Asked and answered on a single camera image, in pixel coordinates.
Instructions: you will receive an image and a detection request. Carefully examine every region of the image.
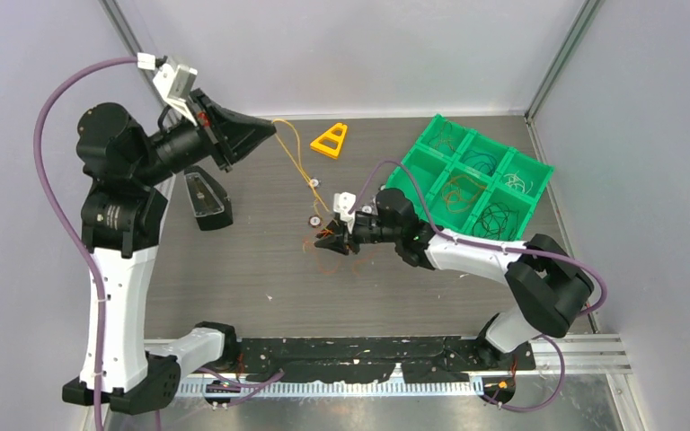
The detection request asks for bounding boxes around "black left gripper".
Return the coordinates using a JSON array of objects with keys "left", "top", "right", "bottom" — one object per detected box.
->
[{"left": 130, "top": 85, "right": 274, "bottom": 186}]

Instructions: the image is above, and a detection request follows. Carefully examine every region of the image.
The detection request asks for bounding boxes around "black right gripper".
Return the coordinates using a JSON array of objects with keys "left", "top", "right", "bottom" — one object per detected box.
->
[{"left": 318, "top": 215, "right": 402, "bottom": 256}]

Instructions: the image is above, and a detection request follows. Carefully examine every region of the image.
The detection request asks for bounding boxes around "yellow wire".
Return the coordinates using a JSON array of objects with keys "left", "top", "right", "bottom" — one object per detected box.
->
[{"left": 270, "top": 118, "right": 334, "bottom": 218}]

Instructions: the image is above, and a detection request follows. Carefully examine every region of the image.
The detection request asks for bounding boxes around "red wire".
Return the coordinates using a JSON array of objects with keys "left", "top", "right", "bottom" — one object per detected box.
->
[{"left": 428, "top": 121, "right": 459, "bottom": 153}]

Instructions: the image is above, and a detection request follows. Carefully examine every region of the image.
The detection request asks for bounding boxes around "black wire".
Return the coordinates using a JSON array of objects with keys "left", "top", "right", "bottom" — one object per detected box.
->
[{"left": 471, "top": 202, "right": 522, "bottom": 242}]

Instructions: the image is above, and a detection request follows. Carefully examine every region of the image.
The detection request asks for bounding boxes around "blue wire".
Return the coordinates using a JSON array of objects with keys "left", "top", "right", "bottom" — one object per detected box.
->
[{"left": 461, "top": 148, "right": 501, "bottom": 178}]

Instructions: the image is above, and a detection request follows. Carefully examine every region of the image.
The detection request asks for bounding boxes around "white wire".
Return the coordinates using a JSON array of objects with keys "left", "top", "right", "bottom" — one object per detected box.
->
[{"left": 502, "top": 172, "right": 535, "bottom": 197}]

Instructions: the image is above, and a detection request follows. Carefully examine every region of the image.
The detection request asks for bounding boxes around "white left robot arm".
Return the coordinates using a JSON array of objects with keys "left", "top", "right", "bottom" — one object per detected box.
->
[{"left": 62, "top": 90, "right": 277, "bottom": 416}]

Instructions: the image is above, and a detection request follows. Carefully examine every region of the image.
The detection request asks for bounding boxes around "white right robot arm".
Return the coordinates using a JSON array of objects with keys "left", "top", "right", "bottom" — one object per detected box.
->
[{"left": 314, "top": 188, "right": 594, "bottom": 369}]

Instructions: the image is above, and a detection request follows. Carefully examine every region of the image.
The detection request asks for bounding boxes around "brown round token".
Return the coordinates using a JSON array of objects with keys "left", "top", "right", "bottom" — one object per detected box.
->
[{"left": 308, "top": 215, "right": 322, "bottom": 228}]

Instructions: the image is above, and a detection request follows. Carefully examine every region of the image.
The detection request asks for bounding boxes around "yellow triangular plastic piece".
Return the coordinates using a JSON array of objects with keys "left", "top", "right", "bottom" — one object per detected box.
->
[{"left": 310, "top": 122, "right": 348, "bottom": 160}]

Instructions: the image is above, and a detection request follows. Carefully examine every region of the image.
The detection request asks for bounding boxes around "green compartment bin tray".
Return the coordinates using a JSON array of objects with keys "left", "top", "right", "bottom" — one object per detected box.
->
[{"left": 386, "top": 114, "right": 554, "bottom": 241}]

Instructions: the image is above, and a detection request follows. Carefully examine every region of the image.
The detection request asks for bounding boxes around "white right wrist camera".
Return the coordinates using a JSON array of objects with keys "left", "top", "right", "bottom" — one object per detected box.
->
[{"left": 332, "top": 192, "right": 357, "bottom": 233}]

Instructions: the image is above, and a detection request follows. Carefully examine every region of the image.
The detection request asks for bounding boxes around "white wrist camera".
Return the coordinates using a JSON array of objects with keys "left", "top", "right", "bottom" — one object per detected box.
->
[
  {"left": 332, "top": 192, "right": 357, "bottom": 233},
  {"left": 136, "top": 52, "right": 198, "bottom": 126}
]

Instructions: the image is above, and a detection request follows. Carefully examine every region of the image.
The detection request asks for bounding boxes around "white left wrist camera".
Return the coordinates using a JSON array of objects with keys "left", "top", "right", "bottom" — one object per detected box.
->
[{"left": 136, "top": 52, "right": 198, "bottom": 126}]

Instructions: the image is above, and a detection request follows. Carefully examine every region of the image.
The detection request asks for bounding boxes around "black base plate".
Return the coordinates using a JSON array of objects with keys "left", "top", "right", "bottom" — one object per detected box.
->
[{"left": 204, "top": 336, "right": 535, "bottom": 384}]

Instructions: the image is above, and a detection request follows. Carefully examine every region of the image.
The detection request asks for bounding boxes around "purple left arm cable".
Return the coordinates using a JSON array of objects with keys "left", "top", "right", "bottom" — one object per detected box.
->
[{"left": 32, "top": 57, "right": 287, "bottom": 431}]

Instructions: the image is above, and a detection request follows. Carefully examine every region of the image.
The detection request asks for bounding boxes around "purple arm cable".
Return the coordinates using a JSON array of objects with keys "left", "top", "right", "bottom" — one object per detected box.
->
[
  {"left": 348, "top": 159, "right": 610, "bottom": 415},
  {"left": 32, "top": 57, "right": 287, "bottom": 431}
]

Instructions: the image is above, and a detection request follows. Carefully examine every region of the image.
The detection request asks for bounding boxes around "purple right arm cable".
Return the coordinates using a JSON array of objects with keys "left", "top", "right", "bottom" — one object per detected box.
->
[{"left": 348, "top": 159, "right": 610, "bottom": 415}]

